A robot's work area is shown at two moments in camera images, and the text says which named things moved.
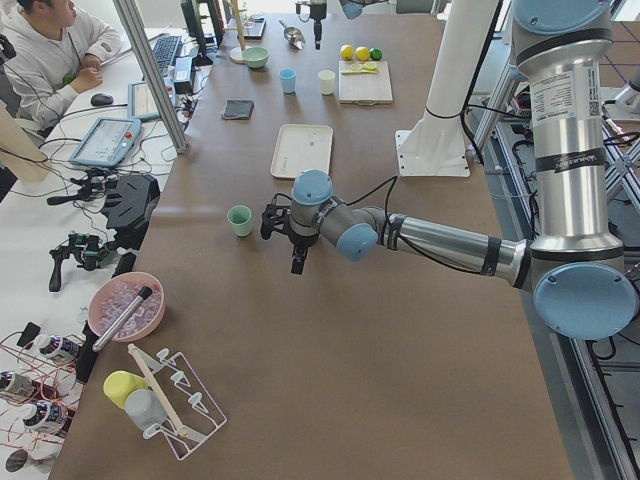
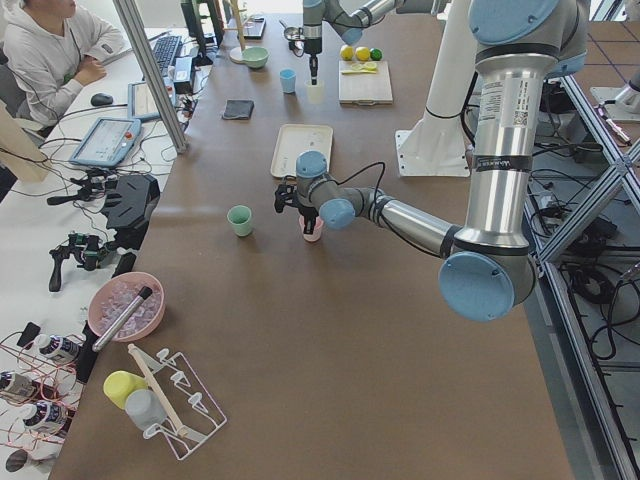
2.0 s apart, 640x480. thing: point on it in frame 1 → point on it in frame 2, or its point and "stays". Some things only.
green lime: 376,53 stays
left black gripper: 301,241 → 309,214
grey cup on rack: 145,408 stays
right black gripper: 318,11 → 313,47
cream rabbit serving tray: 302,147 stays
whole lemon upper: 362,53 stays
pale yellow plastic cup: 326,81 → 315,91
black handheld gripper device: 84,247 stays
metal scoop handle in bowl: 140,298 stays
